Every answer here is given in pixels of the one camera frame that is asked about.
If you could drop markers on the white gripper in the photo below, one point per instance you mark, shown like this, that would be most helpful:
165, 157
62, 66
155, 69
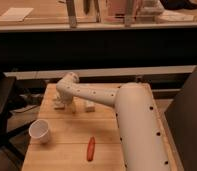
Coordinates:
66, 99

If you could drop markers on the white sponge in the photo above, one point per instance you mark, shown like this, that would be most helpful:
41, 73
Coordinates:
58, 105

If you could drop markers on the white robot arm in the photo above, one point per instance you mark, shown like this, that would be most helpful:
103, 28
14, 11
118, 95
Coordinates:
140, 134

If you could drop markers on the small white bottle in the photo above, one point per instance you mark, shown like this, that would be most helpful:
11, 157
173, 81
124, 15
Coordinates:
89, 106

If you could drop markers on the white paper cup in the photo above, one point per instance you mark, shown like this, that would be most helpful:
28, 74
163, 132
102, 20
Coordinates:
39, 130

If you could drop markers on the orange carrot toy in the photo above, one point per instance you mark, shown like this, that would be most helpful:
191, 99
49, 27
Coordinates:
91, 149

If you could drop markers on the black chair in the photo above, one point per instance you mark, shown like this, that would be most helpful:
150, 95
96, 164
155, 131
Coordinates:
6, 89

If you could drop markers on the white paper sheet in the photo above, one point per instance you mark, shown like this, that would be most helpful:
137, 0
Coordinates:
15, 14

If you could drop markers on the grey metal post left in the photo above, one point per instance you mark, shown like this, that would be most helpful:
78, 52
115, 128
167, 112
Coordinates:
71, 13

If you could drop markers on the grey metal post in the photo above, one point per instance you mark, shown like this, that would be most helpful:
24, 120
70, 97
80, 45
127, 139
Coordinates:
71, 13
128, 13

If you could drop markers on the grey metal post right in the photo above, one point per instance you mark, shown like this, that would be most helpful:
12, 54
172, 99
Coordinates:
128, 13

